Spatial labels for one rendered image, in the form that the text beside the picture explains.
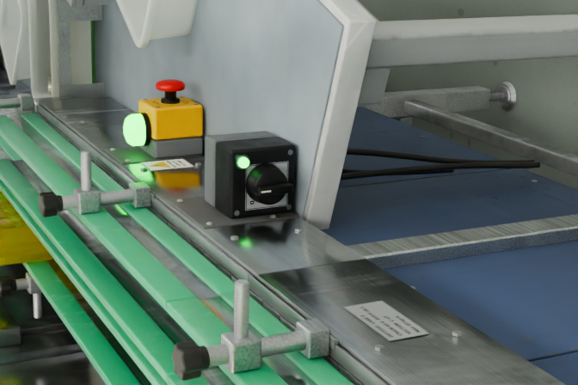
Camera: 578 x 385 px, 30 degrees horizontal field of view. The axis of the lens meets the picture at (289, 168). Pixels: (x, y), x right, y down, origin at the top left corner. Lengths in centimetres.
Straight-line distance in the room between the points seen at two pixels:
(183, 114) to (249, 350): 63
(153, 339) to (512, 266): 38
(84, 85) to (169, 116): 50
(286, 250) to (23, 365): 62
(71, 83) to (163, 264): 84
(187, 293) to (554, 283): 37
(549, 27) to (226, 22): 40
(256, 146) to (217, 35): 26
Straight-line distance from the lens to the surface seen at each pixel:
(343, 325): 93
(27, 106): 186
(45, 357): 164
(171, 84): 146
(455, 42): 124
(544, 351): 96
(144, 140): 146
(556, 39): 132
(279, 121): 125
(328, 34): 113
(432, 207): 134
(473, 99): 206
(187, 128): 146
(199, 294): 105
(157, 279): 107
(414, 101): 196
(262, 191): 116
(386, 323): 93
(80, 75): 192
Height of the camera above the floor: 128
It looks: 25 degrees down
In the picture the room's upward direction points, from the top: 96 degrees counter-clockwise
